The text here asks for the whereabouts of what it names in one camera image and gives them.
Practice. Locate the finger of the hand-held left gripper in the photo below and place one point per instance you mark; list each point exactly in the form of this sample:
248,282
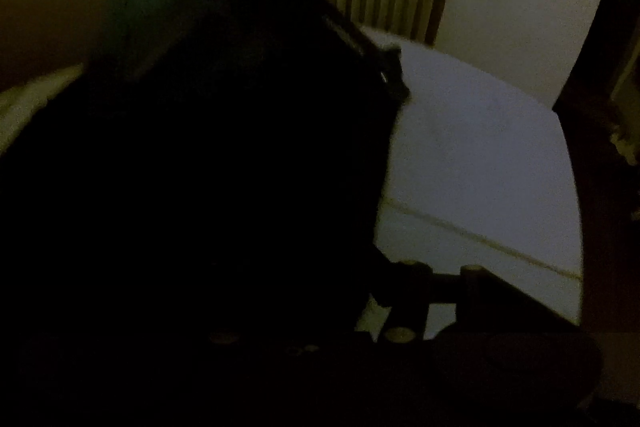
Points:
392,72

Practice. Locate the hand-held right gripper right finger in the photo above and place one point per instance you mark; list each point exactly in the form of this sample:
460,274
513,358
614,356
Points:
400,287

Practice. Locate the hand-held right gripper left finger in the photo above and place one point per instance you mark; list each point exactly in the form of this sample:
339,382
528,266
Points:
222,336

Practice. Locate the black garment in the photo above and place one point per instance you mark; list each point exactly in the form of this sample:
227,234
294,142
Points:
200,207

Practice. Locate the blue garment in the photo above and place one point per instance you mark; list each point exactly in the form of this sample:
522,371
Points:
160,7

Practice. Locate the curved-back wooden chair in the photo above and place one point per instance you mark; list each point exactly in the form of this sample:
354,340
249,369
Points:
45,32

